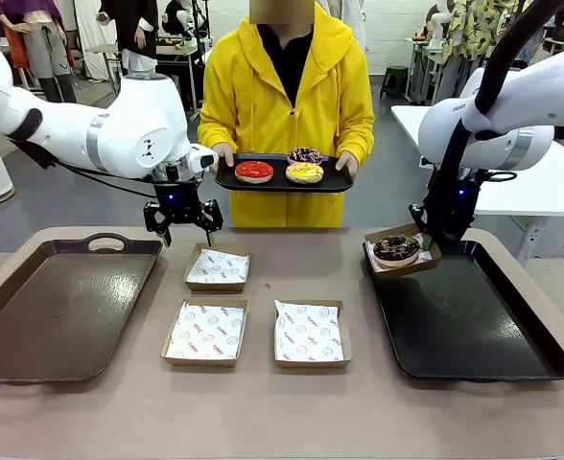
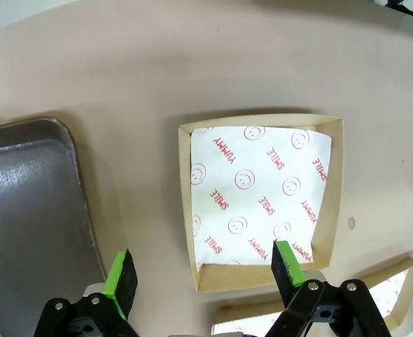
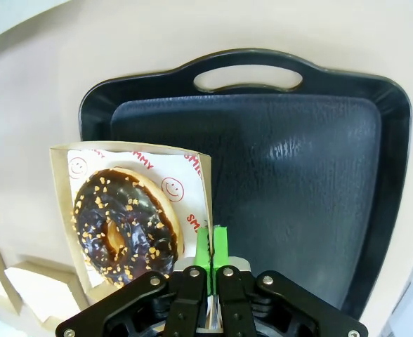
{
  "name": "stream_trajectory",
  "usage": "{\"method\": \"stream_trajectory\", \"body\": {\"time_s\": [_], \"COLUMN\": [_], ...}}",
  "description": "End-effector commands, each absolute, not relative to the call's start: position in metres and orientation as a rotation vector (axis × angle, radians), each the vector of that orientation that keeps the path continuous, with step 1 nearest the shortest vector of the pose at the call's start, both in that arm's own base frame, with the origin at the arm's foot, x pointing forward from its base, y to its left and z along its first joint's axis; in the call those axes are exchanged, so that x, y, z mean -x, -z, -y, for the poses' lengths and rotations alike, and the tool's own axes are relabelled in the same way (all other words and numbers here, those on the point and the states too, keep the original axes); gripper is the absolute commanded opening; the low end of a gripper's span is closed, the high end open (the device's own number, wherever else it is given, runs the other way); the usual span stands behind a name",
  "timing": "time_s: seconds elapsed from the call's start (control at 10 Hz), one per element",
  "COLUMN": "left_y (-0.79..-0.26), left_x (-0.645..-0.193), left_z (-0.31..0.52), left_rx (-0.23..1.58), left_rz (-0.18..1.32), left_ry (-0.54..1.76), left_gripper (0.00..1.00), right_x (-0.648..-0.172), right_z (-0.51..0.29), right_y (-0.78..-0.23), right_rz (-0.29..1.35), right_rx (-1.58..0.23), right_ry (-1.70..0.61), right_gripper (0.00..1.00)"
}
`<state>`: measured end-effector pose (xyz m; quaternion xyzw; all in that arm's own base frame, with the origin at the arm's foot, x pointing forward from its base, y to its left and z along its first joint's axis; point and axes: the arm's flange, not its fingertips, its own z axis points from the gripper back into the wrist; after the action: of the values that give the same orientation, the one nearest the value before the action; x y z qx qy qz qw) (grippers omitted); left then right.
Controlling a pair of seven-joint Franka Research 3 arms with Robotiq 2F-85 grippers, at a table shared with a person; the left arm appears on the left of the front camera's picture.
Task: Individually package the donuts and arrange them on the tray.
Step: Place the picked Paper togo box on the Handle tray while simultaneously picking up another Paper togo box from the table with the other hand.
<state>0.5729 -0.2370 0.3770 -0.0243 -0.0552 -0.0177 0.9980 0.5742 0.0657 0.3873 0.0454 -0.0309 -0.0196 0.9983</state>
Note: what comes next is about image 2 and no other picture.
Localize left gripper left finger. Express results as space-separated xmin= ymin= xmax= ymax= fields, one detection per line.
xmin=33 ymin=248 xmax=140 ymax=337

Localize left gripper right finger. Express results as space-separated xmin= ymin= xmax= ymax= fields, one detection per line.
xmin=262 ymin=239 xmax=393 ymax=337

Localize white printed paper liner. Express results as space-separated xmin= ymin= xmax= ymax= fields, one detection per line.
xmin=190 ymin=125 xmax=334 ymax=266
xmin=211 ymin=272 xmax=409 ymax=334

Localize dark brown serving tray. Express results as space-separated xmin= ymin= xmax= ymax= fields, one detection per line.
xmin=0 ymin=117 xmax=107 ymax=337

